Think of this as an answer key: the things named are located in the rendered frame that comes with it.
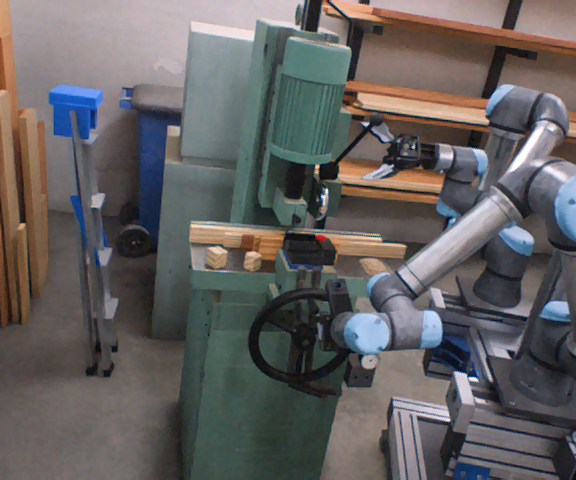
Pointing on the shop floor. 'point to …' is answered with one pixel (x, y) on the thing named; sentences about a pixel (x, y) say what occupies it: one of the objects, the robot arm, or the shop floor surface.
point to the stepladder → (88, 217)
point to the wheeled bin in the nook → (148, 163)
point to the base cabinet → (248, 407)
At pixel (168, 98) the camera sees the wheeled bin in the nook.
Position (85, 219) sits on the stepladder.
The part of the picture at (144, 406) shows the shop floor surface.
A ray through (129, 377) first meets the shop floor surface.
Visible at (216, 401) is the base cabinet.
